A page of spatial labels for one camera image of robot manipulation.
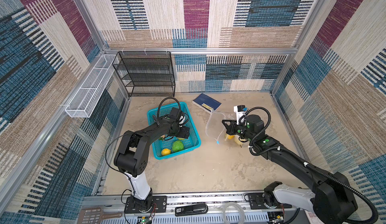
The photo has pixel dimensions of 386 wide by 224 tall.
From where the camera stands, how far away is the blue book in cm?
111

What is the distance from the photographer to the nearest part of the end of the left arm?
71cm

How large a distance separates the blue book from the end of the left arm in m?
0.27
